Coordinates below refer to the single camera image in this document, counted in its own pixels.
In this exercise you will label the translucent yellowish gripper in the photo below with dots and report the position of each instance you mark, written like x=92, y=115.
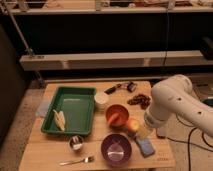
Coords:
x=144, y=131

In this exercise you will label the blue sponge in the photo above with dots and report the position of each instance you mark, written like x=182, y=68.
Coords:
x=145, y=147

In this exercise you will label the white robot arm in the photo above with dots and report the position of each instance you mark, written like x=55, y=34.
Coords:
x=173, y=96

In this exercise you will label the green plastic tray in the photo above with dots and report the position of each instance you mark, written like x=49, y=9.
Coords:
x=77, y=105

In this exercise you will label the red yellow apple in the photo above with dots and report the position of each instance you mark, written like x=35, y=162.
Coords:
x=132, y=125

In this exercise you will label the grey block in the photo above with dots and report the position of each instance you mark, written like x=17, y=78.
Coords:
x=161, y=133

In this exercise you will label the orange bowl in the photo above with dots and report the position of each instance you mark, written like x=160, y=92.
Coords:
x=123, y=115

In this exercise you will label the brown grape bunch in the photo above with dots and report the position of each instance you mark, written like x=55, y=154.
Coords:
x=141, y=99

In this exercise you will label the purple bowl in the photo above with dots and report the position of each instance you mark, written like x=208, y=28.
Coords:
x=116, y=150

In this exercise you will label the orange carrot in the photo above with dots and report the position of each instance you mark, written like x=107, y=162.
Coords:
x=113, y=118

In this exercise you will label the small black box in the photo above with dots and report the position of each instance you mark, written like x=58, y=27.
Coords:
x=131, y=87

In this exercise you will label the black marker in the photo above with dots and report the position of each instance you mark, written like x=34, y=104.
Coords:
x=112, y=89

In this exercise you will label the white cup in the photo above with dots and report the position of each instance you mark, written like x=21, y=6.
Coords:
x=101, y=100

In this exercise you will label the silver fork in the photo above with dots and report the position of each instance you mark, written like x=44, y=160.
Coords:
x=85, y=160

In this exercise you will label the small metal cup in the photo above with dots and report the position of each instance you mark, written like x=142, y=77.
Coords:
x=76, y=143

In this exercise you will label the pale corn cob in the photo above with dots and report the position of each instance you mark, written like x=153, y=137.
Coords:
x=59, y=120

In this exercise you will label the clear plastic bag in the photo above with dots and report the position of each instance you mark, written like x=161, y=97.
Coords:
x=43, y=108

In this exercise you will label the metal shelf rail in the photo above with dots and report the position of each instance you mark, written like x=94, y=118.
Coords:
x=113, y=60

